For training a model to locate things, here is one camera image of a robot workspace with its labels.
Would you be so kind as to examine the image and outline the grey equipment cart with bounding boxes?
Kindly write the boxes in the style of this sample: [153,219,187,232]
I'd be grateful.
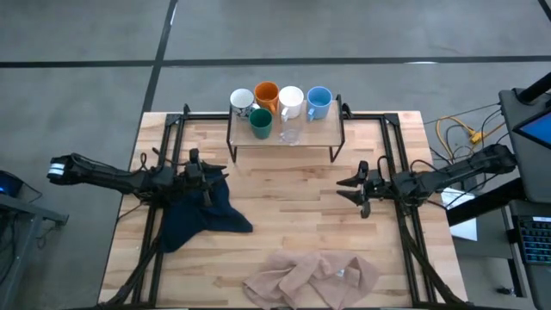
[498,88,551,203]

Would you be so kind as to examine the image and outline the grey side table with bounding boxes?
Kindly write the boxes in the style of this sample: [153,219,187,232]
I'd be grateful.
[0,191,70,310]

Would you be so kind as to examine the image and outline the wooden shelf black metal frame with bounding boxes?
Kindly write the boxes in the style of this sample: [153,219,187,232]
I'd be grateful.
[226,93,350,164]

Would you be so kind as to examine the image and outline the beige cloth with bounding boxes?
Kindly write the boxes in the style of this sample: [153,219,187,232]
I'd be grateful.
[242,248,381,310]

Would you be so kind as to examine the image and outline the orange mug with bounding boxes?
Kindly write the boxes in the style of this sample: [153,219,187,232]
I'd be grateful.
[253,80,281,115]

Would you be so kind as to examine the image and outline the white paper sheet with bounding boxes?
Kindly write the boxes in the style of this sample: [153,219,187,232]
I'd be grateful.
[441,187,479,242]

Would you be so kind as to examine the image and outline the blue-lit black device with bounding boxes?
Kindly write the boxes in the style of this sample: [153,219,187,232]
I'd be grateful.
[0,170,27,199]

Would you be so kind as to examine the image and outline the light blue mug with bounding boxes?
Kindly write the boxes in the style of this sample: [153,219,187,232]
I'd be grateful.
[306,85,334,121]

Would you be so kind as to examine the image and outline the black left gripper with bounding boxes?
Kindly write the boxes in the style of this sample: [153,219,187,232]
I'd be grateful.
[171,162,229,208]

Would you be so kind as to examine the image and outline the clear glass mug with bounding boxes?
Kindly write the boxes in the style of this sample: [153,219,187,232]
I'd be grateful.
[277,115,302,146]

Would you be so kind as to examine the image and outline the backlit laptop keyboard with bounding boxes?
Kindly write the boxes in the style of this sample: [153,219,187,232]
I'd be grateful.
[514,214,551,266]

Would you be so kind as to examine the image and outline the yellow cable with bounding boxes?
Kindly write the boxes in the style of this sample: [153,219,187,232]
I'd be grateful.
[435,115,507,164]

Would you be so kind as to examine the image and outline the navy blue cloth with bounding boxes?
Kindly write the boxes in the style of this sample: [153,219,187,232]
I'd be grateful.
[159,171,255,254]

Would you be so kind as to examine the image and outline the green plastic cup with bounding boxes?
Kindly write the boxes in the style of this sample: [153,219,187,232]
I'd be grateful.
[248,107,274,140]

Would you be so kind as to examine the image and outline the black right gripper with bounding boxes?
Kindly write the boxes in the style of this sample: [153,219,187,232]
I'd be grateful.
[336,170,404,219]

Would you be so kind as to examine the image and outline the black metal beam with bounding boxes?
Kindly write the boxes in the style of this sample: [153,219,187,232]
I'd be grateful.
[445,178,524,227]

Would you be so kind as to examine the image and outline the blue lit screen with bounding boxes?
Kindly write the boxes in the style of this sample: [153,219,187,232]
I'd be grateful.
[511,109,551,150]

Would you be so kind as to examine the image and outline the black monitor pole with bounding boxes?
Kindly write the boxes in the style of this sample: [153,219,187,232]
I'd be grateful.
[518,71,551,104]

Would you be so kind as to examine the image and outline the black aluminium table frame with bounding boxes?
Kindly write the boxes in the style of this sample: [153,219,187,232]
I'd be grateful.
[96,102,473,310]

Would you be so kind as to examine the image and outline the white blue floral mug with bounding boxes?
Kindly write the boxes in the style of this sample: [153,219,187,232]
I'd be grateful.
[229,88,260,120]

